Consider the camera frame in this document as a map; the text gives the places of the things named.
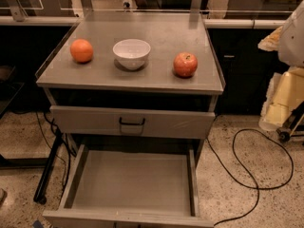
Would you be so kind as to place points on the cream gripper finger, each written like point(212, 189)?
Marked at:
point(285, 93)

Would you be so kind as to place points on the red apple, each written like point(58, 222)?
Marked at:
point(185, 64)

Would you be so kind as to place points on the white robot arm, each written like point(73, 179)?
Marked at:
point(288, 40)

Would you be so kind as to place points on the grey drawer cabinet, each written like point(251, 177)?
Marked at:
point(103, 82)

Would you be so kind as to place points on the closed grey upper drawer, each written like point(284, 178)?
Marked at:
point(158, 123)

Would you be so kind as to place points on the open grey middle drawer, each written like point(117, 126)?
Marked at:
point(115, 189)

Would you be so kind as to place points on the black caster wheel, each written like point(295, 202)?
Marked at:
point(284, 136)

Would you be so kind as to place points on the white ceramic bowl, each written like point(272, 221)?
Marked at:
point(131, 53)

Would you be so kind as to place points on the orange fruit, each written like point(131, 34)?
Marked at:
point(81, 51)

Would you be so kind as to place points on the black drawer handle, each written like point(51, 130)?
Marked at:
point(123, 122)

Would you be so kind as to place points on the black table leg frame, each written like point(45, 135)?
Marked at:
point(40, 193)

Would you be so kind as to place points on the white horizontal rail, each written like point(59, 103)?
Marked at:
point(210, 23)

